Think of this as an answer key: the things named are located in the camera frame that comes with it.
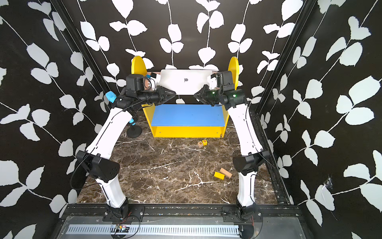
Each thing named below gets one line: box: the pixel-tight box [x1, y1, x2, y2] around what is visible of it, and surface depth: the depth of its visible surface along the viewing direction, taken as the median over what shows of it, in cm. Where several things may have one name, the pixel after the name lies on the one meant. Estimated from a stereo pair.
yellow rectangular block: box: [213, 171, 225, 181], surface depth 88 cm
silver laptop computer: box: [156, 69, 213, 95], surface depth 80 cm
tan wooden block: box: [219, 167, 233, 179], surface depth 90 cm
